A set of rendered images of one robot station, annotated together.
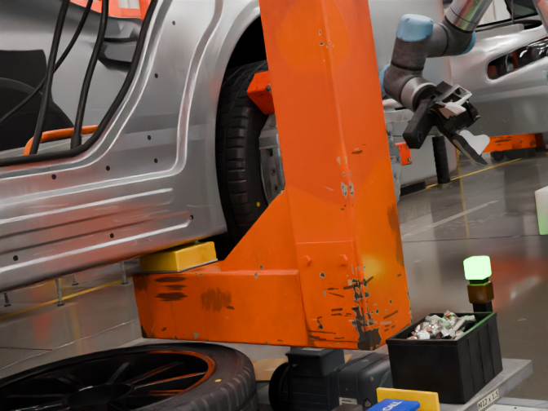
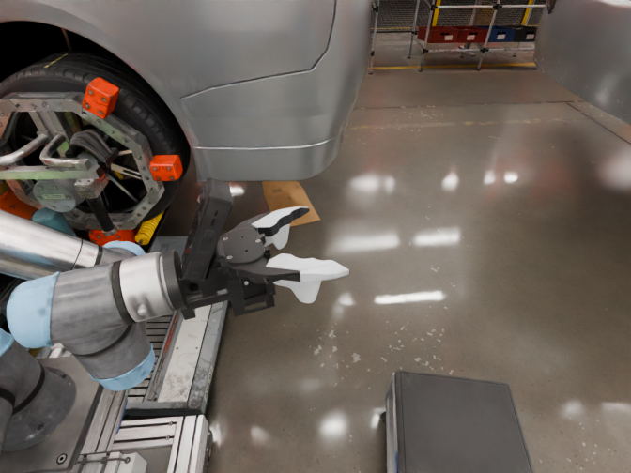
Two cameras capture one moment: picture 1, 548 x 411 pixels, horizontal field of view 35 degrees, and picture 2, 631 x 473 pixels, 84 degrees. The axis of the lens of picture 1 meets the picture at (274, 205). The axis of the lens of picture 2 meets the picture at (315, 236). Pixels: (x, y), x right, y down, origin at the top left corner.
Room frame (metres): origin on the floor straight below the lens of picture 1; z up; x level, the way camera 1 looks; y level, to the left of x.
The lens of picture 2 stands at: (2.30, -1.59, 1.54)
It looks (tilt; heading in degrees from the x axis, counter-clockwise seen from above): 42 degrees down; 49
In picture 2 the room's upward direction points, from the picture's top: straight up
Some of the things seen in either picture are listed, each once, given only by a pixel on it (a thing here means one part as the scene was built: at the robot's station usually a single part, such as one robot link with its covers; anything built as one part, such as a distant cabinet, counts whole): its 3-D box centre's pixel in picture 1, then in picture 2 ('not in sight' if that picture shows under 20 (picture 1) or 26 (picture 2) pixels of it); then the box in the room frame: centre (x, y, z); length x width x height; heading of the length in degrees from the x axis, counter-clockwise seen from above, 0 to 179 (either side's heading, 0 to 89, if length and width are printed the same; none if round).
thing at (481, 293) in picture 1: (480, 292); not in sight; (1.71, -0.39, 0.59); 0.04 x 0.04 x 0.04; 50
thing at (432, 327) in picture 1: (445, 351); not in sight; (1.58, -0.28, 0.51); 0.20 x 0.14 x 0.13; 145
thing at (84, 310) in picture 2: not in sight; (80, 304); (2.26, -1.24, 1.21); 0.11 x 0.08 x 0.09; 158
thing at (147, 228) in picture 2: not in sight; (151, 221); (2.54, -0.18, 0.51); 0.29 x 0.06 x 0.06; 50
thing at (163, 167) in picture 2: (393, 155); (166, 168); (2.63, -0.38, 0.85); 0.09 x 0.08 x 0.07; 140
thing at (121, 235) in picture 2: not in sight; (121, 236); (2.41, -0.15, 0.48); 0.16 x 0.12 x 0.17; 50
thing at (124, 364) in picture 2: not in sight; (115, 338); (2.27, -1.22, 1.12); 0.11 x 0.08 x 0.11; 68
